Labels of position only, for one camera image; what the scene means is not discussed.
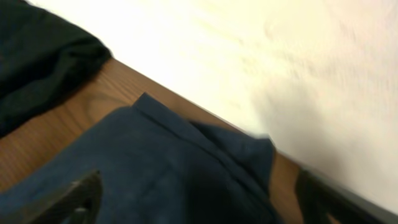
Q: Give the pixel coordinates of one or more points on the navy blue shorts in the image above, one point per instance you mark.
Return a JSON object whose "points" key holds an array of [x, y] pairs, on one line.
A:
{"points": [[157, 167]]}

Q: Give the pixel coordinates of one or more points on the folded black garment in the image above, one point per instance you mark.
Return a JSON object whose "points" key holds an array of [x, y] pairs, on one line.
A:
{"points": [[44, 59]]}

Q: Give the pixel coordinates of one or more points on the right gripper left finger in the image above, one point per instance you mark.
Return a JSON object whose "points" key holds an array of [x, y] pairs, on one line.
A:
{"points": [[77, 202]]}

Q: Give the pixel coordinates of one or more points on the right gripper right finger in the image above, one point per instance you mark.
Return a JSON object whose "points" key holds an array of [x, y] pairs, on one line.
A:
{"points": [[322, 201]]}

